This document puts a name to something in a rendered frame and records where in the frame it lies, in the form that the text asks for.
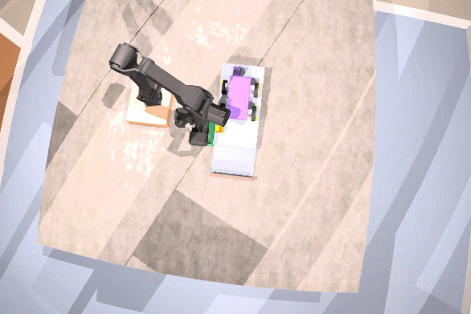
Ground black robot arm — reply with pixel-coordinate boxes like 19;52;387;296
109;42;231;128

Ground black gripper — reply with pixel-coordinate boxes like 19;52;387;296
189;114;209;147

